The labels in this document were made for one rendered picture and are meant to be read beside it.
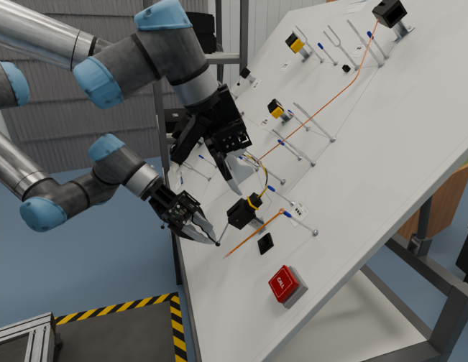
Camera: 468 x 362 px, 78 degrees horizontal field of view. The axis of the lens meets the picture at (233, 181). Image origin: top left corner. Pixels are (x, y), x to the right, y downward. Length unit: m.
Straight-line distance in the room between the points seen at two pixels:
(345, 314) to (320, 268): 0.41
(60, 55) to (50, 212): 0.30
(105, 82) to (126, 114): 3.68
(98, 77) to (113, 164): 0.25
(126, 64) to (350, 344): 0.83
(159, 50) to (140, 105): 3.69
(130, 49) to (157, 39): 0.04
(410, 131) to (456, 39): 0.21
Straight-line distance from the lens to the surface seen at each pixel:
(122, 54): 0.48
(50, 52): 0.61
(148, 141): 4.29
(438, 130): 0.61
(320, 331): 0.92
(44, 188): 0.71
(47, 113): 4.15
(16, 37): 0.62
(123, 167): 0.68
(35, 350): 1.79
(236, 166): 0.57
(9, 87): 0.96
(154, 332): 1.93
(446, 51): 0.74
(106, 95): 0.48
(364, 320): 0.98
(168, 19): 0.48
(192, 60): 0.49
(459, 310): 0.90
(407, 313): 1.05
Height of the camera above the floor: 1.51
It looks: 26 degrees down
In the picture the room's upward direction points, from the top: straight up
